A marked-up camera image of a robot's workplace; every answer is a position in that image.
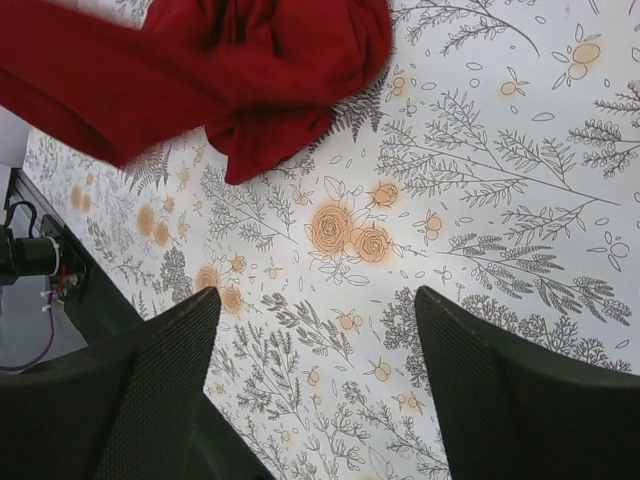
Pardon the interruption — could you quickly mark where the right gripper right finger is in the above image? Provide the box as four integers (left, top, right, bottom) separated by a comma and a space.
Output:
415, 286, 639, 479

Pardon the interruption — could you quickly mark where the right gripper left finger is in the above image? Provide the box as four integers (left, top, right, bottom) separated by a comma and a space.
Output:
1, 287, 268, 479

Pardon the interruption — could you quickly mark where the dark red t-shirt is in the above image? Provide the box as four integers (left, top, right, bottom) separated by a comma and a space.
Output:
1, 1, 392, 185

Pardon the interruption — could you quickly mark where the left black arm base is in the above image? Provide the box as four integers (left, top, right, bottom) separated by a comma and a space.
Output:
1, 169, 95, 308

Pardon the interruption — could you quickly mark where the floral patterned table mat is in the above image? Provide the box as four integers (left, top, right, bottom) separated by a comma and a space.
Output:
25, 1, 639, 479

